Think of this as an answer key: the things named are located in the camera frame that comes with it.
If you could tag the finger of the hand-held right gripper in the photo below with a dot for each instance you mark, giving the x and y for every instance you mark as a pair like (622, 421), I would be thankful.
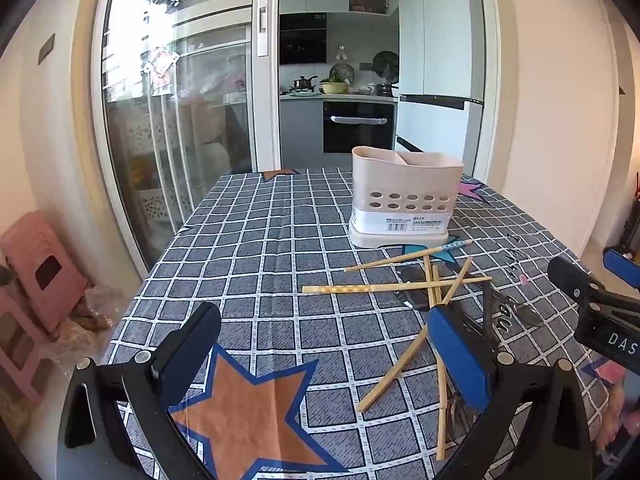
(621, 261)
(575, 276)

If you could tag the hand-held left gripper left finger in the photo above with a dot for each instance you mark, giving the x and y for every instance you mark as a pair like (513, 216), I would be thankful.
(186, 377)

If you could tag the patterned plate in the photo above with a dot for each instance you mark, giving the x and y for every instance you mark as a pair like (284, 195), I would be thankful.
(341, 71)

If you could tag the black built-in oven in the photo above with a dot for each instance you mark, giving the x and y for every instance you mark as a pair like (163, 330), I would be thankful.
(358, 126)

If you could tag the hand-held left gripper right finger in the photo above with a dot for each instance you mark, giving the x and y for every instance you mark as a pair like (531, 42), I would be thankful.
(460, 355)

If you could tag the green bowl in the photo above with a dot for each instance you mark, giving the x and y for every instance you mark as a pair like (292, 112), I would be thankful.
(334, 87)

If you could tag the sliding glass door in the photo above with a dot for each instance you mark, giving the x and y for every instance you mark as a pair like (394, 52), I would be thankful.
(185, 110)

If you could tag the black range hood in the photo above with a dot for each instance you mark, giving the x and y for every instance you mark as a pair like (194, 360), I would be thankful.
(302, 39)

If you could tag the dotted wooden chopstick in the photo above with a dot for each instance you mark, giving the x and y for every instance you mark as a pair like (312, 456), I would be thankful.
(395, 284)

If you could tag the checked star tablecloth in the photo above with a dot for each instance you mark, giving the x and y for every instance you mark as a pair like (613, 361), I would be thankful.
(260, 270)

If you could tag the person's right hand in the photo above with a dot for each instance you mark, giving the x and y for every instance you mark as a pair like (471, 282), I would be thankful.
(625, 410)

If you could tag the pink plastic stool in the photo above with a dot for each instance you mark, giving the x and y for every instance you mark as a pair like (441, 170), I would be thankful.
(42, 267)
(17, 345)

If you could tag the black spoon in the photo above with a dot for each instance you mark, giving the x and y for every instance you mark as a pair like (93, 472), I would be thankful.
(529, 314)
(412, 276)

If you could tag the beige plastic utensil holder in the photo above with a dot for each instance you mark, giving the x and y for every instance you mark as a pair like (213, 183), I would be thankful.
(406, 195)

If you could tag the clear plastic bag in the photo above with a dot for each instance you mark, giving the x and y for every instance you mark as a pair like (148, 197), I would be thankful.
(87, 317)

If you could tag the blue patterned wooden chopstick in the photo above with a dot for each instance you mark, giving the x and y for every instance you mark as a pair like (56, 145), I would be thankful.
(407, 256)

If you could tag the white refrigerator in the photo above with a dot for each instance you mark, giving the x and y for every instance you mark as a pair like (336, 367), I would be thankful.
(440, 60)

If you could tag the plain wooden chopstick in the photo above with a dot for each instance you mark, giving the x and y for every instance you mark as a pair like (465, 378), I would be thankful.
(441, 410)
(429, 280)
(395, 367)
(457, 282)

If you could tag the dark cooking pot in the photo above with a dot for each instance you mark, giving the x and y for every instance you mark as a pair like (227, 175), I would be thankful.
(303, 82)

